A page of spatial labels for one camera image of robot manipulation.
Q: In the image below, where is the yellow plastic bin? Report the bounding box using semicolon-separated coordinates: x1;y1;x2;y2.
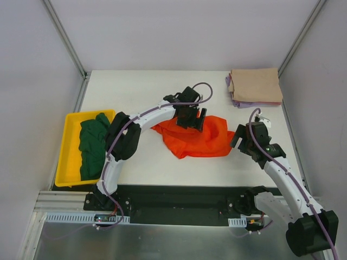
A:
55;109;115;187

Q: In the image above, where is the folded pink t-shirt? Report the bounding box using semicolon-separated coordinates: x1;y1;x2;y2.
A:
267;102;282;107

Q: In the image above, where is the green t-shirt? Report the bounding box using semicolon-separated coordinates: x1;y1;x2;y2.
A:
79;113;111;181

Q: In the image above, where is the right white cable duct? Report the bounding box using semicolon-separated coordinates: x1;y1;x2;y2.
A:
228;217;247;228

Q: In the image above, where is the folded tan t-shirt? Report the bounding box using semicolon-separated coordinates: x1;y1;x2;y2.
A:
229;68;282;103

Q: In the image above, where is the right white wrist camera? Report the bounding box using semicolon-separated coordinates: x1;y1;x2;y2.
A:
254;114;272;128

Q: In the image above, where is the orange t-shirt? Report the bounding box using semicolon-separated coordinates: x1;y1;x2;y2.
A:
151;115;235;159

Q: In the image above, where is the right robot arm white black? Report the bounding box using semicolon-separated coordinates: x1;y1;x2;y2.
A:
230;121;339;259

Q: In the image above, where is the white cable duct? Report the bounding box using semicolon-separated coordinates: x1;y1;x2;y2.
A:
46;212;130;225
228;217;247;228

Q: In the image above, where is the right aluminium frame post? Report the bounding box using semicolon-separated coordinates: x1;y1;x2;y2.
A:
278;0;328;77

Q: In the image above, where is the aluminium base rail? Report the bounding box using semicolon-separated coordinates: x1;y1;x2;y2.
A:
34;190;94;213

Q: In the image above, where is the folded lavender t-shirt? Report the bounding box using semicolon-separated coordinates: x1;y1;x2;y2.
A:
226;73;261;108

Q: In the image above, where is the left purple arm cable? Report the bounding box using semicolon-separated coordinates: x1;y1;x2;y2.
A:
93;82;214;231

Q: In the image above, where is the left aluminium frame post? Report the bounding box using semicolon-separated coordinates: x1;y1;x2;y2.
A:
42;0;92;80

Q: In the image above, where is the left white cable duct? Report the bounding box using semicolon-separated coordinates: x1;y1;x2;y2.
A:
46;212;130;225

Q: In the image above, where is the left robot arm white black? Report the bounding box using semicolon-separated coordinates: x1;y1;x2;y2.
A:
92;82;213;211

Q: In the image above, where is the aluminium frame post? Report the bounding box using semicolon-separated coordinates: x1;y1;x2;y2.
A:
278;0;328;77
42;0;92;80

